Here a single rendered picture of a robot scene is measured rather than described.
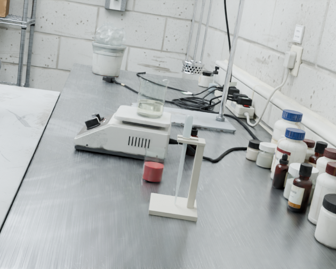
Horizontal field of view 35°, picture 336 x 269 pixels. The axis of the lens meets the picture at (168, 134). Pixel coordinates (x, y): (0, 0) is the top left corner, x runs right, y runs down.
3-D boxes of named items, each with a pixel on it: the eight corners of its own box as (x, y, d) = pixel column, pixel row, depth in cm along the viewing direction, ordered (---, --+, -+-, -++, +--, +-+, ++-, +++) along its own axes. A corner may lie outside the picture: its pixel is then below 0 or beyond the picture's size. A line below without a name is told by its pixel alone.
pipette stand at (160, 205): (148, 214, 87) (160, 138, 83) (150, 196, 94) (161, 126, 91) (197, 221, 87) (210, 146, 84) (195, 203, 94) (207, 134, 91)
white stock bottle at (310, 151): (290, 171, 124) (298, 135, 122) (311, 176, 123) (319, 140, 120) (288, 176, 119) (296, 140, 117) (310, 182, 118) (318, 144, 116)
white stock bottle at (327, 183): (348, 231, 93) (363, 172, 90) (316, 228, 92) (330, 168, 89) (332, 216, 99) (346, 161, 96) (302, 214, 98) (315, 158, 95)
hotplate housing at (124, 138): (72, 150, 114) (76, 113, 112) (83, 135, 126) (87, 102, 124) (175, 166, 114) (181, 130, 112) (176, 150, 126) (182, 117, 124)
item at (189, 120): (181, 140, 88) (185, 113, 86) (189, 141, 88) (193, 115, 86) (181, 141, 87) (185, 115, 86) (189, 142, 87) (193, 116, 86)
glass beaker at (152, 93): (144, 121, 113) (150, 81, 111) (128, 113, 117) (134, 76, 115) (170, 121, 117) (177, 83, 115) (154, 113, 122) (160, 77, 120)
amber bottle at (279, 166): (274, 189, 109) (281, 155, 107) (269, 184, 112) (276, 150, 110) (287, 190, 110) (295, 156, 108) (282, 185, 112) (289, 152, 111)
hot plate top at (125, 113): (113, 119, 112) (113, 115, 112) (120, 108, 124) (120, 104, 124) (169, 128, 112) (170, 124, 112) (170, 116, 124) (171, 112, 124)
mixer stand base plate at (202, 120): (133, 120, 149) (133, 116, 149) (129, 105, 168) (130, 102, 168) (236, 133, 153) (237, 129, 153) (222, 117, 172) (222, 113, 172)
